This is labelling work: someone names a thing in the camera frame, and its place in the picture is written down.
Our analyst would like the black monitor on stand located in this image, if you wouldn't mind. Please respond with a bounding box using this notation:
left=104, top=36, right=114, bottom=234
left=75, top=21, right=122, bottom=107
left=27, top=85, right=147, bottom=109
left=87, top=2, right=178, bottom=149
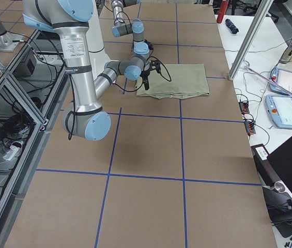
left=263, top=136, right=292, bottom=238

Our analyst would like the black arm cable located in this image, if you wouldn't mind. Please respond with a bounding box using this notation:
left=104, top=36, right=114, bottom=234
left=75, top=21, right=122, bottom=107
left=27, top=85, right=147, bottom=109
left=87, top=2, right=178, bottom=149
left=149, top=56, right=173, bottom=83

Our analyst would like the lower blue teach pendant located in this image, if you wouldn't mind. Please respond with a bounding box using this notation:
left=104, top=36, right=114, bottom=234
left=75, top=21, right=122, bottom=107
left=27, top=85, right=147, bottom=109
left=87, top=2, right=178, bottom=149
left=265, top=95, right=292, bottom=129

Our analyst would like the blue teach pendant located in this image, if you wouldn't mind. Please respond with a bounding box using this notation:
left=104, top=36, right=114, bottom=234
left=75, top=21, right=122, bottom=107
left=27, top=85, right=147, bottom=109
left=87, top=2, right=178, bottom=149
left=265, top=95, right=292, bottom=129
left=270, top=67, right=292, bottom=93

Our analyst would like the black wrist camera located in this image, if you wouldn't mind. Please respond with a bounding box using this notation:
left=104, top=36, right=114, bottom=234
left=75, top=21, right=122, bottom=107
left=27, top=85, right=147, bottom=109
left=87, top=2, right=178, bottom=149
left=144, top=39, right=153, bottom=51
left=150, top=59, right=161, bottom=74

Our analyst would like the orange black connector module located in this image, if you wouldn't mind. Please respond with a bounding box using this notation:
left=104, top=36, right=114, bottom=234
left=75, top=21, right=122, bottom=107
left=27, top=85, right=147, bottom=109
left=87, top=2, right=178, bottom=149
left=239, top=101, right=250, bottom=114

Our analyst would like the upper blue teach pendant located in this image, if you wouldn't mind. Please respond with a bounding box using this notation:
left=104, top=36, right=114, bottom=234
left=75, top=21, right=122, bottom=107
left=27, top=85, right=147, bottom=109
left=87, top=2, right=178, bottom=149
left=270, top=67, right=292, bottom=93

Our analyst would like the aluminium frame truss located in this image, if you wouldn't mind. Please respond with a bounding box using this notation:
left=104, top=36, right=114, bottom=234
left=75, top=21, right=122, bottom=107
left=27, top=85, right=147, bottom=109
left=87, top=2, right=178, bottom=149
left=0, top=31, right=68, bottom=247

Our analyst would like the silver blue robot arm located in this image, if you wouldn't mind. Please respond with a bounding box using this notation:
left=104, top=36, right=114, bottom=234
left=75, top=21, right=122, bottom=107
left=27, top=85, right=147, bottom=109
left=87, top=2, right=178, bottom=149
left=111, top=0, right=145, bottom=45
left=23, top=1, right=150, bottom=141

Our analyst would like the black box with white label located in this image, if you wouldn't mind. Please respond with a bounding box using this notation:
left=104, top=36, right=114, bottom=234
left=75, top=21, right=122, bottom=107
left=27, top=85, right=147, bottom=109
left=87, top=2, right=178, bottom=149
left=251, top=144, right=281, bottom=187

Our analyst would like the aluminium frame post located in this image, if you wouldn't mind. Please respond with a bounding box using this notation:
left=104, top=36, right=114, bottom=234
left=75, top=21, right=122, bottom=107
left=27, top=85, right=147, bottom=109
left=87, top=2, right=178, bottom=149
left=228, top=0, right=273, bottom=81

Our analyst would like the red cylinder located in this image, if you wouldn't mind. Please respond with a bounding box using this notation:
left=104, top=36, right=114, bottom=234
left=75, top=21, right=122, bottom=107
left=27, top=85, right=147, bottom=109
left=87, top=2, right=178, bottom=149
left=217, top=0, right=229, bottom=24

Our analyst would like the grey box under frame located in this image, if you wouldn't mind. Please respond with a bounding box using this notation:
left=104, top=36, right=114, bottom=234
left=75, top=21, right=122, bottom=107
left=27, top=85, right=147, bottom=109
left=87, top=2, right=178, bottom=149
left=13, top=51, right=37, bottom=76

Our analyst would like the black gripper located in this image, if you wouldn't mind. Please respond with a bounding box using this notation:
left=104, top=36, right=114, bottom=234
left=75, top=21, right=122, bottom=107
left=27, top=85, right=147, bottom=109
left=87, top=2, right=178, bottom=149
left=142, top=60, right=152, bottom=90

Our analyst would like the white reacher grabber stick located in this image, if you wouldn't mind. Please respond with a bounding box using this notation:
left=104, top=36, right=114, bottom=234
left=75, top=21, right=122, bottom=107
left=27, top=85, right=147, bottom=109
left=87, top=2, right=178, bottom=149
left=242, top=60, right=292, bottom=97

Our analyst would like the folded dark blue umbrella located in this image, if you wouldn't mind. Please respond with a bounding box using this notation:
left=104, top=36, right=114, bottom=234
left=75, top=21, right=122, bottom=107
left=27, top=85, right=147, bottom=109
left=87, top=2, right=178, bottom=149
left=225, top=19, right=239, bottom=35

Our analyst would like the sage green long-sleeve shirt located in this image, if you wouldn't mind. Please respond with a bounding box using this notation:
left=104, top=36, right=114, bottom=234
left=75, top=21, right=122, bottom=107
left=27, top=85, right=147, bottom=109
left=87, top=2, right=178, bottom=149
left=135, top=64, right=210, bottom=99

